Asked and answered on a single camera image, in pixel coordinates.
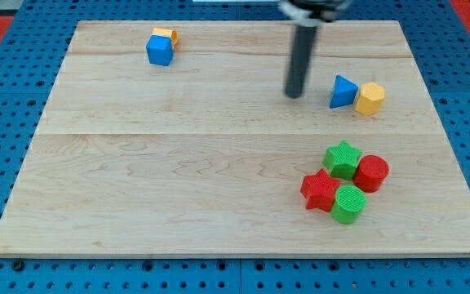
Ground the red cylinder block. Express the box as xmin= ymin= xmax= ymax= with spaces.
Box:
xmin=352 ymin=155 xmax=389 ymax=193

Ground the yellow heart block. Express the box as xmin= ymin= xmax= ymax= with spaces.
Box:
xmin=152 ymin=27 xmax=179 ymax=49

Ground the yellow hexagon block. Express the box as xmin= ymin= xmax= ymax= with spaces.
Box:
xmin=354 ymin=82 xmax=385 ymax=116

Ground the blue cube block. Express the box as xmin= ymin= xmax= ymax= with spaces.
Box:
xmin=146 ymin=35 xmax=174 ymax=66

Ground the green star block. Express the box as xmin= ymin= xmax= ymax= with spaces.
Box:
xmin=322 ymin=140 xmax=362 ymax=180

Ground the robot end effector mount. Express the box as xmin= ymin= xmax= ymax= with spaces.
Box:
xmin=278 ymin=0 xmax=353 ymax=26

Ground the blue triangle block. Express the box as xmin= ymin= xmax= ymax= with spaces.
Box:
xmin=329 ymin=75 xmax=359 ymax=109

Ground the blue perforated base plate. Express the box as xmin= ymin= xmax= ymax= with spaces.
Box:
xmin=0 ymin=0 xmax=470 ymax=293

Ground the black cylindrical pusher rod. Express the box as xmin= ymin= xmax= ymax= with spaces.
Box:
xmin=284 ymin=24 xmax=318 ymax=99

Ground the wooden board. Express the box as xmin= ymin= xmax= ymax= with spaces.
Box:
xmin=0 ymin=20 xmax=470 ymax=259

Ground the red star block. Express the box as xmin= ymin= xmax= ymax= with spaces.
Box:
xmin=300 ymin=169 xmax=341 ymax=212

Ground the green cylinder block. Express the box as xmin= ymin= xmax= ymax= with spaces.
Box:
xmin=330 ymin=185 xmax=367 ymax=225

